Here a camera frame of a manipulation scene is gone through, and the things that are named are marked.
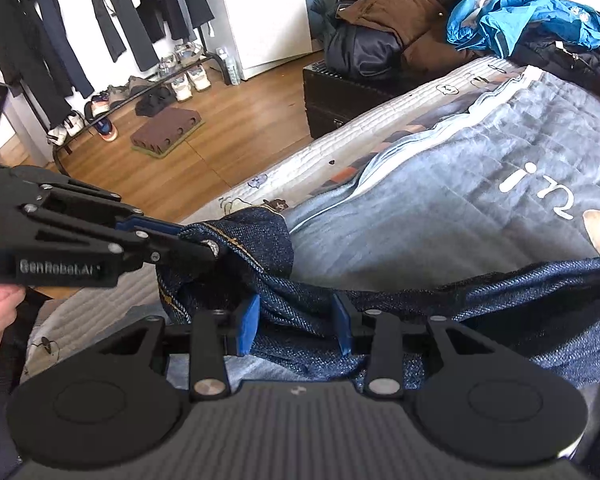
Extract grey-blue bundle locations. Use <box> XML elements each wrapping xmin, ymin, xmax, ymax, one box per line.
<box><xmin>305</xmin><ymin>0</ymin><xmax>333</xmax><ymax>43</ymax></box>

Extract row of shoes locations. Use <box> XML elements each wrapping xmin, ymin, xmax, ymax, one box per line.
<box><xmin>47</xmin><ymin>42</ymin><xmax>212</xmax><ymax>146</ymax></box>

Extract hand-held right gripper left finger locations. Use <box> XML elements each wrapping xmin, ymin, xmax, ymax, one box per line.
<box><xmin>97</xmin><ymin>294</ymin><xmax>262</xmax><ymax>402</ymax></box>

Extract brown foam mat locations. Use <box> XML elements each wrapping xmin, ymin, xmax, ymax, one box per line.
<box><xmin>130</xmin><ymin>106</ymin><xmax>204</xmax><ymax>158</ymax></box>

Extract dark blue denim jeans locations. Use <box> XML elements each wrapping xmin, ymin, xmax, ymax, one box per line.
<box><xmin>155</xmin><ymin>200</ymin><xmax>600</xmax><ymax>396</ymax></box>

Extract grey-blue bed quilt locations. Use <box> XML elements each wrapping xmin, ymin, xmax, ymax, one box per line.
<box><xmin>225</xmin><ymin>67</ymin><xmax>600</xmax><ymax>393</ymax></box>

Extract black storage box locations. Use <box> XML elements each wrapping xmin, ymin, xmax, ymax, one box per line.
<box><xmin>302</xmin><ymin>57</ymin><xmax>416</xmax><ymax>141</ymax></box>

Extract white printed mattress pad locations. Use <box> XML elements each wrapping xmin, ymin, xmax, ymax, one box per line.
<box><xmin>22</xmin><ymin>55</ymin><xmax>531</xmax><ymax>391</ymax></box>

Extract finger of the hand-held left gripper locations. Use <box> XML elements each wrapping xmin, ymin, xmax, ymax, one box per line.
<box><xmin>22</xmin><ymin>202</ymin><xmax>228</xmax><ymax>273</ymax></box>
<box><xmin>39</xmin><ymin>180</ymin><xmax>186</xmax><ymax>241</ymax></box>

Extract white wardrobe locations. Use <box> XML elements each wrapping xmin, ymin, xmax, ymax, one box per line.
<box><xmin>215</xmin><ymin>0</ymin><xmax>315</xmax><ymax>81</ymax></box>

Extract bright blue jacket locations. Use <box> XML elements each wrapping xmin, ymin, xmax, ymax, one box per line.
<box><xmin>446</xmin><ymin>0</ymin><xmax>600</xmax><ymax>58</ymax></box>

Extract brown coat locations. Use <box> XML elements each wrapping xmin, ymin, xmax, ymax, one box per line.
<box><xmin>337</xmin><ymin>0</ymin><xmax>491</xmax><ymax>76</ymax></box>

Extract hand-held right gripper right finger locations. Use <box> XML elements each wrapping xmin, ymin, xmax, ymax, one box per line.
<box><xmin>330</xmin><ymin>292</ymin><xmax>506</xmax><ymax>402</ymax></box>

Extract black puffer jacket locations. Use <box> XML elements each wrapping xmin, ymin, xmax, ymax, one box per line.
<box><xmin>322</xmin><ymin>20</ymin><xmax>406</xmax><ymax>81</ymax></box>

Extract hanging dark clothes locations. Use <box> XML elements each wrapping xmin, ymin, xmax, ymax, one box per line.
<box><xmin>0</xmin><ymin>0</ymin><xmax>216</xmax><ymax>133</ymax></box>

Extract heap of dark clothes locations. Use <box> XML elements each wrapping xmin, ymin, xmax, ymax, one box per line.
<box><xmin>510</xmin><ymin>40</ymin><xmax>600</xmax><ymax>96</ymax></box>

